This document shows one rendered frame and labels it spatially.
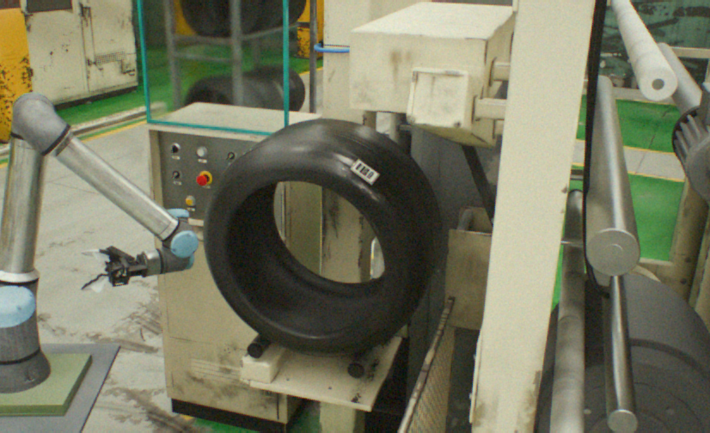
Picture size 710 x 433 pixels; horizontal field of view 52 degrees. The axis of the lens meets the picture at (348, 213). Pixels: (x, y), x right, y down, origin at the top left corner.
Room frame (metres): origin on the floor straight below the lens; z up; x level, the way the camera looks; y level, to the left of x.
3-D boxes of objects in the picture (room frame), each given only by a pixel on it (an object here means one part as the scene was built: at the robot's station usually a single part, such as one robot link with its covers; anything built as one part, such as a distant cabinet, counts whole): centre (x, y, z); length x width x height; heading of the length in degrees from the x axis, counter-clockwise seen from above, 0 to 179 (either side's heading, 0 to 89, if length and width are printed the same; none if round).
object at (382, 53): (1.57, -0.19, 1.71); 0.61 x 0.25 x 0.15; 163
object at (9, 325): (1.90, 1.01, 0.82); 0.17 x 0.15 x 0.18; 23
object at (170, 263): (2.26, 0.60, 0.88); 0.12 x 0.09 x 0.10; 123
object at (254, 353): (1.82, 0.19, 0.90); 0.35 x 0.05 x 0.05; 163
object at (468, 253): (1.88, -0.37, 1.05); 0.20 x 0.15 x 0.30; 163
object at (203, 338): (2.67, 0.43, 0.63); 0.56 x 0.41 x 1.27; 73
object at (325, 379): (1.78, 0.05, 0.80); 0.37 x 0.36 x 0.02; 73
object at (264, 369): (1.82, 0.19, 0.84); 0.36 x 0.09 x 0.06; 163
